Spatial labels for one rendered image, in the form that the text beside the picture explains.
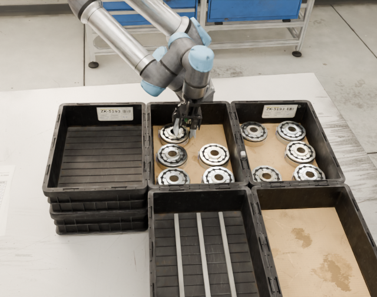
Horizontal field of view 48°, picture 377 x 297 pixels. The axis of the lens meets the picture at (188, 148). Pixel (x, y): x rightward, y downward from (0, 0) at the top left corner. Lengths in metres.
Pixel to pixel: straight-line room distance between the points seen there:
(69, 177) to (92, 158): 0.11
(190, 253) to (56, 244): 0.45
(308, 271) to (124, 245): 0.57
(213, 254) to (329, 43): 2.99
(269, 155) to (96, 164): 0.60
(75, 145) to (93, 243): 0.35
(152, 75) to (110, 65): 2.03
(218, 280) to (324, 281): 0.29
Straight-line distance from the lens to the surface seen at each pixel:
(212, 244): 1.24
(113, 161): 1.44
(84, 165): 1.45
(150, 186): 1.23
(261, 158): 1.49
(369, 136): 3.08
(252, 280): 1.20
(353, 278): 1.29
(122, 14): 3.19
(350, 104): 3.30
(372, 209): 1.64
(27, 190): 1.59
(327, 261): 1.29
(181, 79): 1.63
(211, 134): 1.54
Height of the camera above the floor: 1.87
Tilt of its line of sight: 45 degrees down
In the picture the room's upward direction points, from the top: 4 degrees clockwise
